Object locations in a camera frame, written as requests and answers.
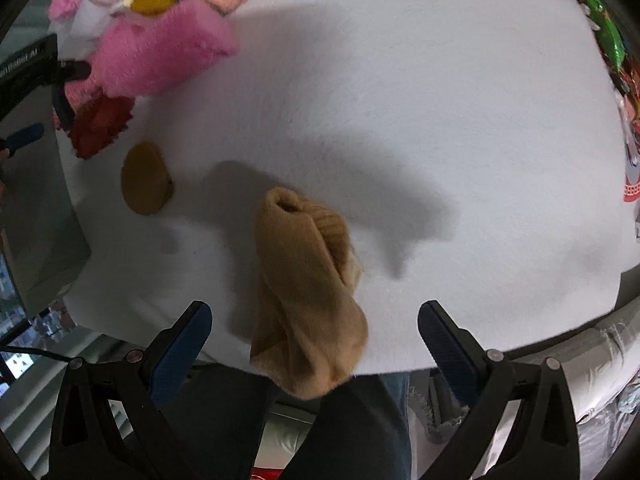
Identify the mustard round felt pad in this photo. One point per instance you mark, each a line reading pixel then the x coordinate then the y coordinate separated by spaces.
pixel 145 180

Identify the red felt piece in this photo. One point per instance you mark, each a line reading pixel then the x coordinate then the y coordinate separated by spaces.
pixel 99 123

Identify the large grey open box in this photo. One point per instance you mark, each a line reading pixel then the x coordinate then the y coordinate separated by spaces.
pixel 42 242

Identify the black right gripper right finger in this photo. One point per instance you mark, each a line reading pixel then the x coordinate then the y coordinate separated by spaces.
pixel 465 365

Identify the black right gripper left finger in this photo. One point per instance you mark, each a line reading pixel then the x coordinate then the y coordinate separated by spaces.
pixel 173 351

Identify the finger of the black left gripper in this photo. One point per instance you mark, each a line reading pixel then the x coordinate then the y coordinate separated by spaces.
pixel 68 70
pixel 22 138

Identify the tan knitted sock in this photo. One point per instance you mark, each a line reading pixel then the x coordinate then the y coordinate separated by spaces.
pixel 310 333

